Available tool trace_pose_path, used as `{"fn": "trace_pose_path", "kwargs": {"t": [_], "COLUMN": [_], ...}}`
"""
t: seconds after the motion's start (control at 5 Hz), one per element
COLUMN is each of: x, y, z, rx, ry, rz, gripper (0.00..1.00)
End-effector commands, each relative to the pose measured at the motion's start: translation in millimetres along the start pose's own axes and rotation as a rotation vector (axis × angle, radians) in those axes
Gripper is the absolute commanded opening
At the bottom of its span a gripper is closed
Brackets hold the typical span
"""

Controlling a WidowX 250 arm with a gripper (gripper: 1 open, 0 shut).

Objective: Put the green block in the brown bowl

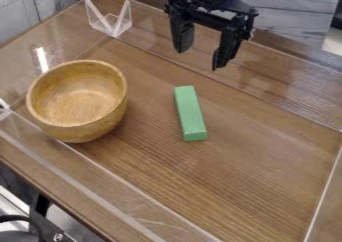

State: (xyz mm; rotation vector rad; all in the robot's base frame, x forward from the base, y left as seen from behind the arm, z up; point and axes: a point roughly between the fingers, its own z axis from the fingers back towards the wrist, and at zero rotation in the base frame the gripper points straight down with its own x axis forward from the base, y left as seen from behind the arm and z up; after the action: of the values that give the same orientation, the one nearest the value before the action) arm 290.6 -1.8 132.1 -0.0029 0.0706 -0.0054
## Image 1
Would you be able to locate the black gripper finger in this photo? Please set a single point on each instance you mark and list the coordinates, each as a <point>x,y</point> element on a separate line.
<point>182,30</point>
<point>230,42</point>

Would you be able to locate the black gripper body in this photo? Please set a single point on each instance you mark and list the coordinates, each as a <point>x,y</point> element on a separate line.
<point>218,13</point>

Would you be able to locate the green rectangular block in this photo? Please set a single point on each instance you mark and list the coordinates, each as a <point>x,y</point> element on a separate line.
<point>190,114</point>

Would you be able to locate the brown wooden bowl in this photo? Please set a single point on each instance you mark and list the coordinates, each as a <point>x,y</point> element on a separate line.
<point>78,100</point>

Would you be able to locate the black metal table leg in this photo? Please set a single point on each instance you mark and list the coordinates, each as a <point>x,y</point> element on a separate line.
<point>51,232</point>

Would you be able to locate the clear acrylic barrier wall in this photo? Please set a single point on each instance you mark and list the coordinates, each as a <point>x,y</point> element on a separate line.
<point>259,182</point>

